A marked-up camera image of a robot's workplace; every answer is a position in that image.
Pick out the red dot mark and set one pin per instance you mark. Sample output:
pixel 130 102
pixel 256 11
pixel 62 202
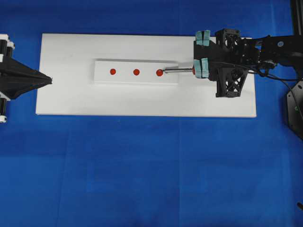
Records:
pixel 112 71
pixel 159 73
pixel 136 72

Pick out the blue table cloth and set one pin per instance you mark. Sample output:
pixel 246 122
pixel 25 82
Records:
pixel 110 171

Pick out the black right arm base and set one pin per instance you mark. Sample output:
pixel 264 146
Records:
pixel 294 100

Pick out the large white base board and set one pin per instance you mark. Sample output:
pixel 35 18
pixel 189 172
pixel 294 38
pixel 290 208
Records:
pixel 68 60

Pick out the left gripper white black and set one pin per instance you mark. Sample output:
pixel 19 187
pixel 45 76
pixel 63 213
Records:
pixel 13 88

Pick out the left red dot mark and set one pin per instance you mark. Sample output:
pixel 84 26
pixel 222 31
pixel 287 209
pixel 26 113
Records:
pixel 112 71

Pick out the red handled soldering iron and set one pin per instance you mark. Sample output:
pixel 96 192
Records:
pixel 182 70

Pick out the small white raised plate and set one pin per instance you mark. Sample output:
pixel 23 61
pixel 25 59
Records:
pixel 124 72

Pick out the middle red dot mark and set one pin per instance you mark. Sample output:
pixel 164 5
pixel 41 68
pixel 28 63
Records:
pixel 136 72

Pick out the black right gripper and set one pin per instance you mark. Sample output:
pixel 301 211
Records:
pixel 227 61

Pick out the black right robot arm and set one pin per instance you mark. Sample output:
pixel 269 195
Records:
pixel 284 50

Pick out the black aluminium frame rail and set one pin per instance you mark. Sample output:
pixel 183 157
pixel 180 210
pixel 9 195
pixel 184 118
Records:
pixel 297 16

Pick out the right red dot mark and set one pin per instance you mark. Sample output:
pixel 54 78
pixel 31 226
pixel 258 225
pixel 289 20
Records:
pixel 159 73

